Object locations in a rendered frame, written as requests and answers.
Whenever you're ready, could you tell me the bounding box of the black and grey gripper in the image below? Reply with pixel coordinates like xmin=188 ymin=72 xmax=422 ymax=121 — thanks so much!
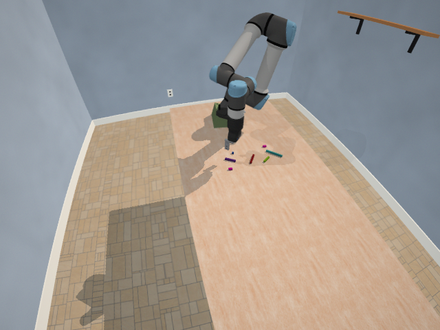
xmin=216 ymin=104 xmax=245 ymax=151

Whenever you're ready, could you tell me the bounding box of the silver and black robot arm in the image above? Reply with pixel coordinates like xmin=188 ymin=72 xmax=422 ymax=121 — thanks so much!
xmin=209 ymin=12 xmax=296 ymax=111

